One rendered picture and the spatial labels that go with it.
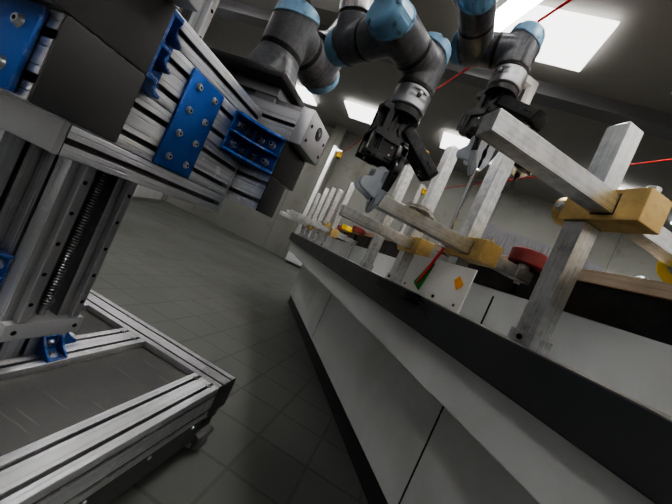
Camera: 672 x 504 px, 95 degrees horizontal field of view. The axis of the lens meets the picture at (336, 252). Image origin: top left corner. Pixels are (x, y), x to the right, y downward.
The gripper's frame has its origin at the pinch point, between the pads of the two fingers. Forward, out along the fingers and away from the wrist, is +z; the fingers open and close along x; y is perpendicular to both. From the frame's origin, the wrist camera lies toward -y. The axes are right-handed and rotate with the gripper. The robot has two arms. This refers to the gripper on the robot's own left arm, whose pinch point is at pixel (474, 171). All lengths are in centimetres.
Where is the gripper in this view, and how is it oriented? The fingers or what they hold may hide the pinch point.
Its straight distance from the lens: 78.7
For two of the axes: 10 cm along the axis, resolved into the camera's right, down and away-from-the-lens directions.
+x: -7.3, -3.3, -6.0
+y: -5.4, -2.5, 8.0
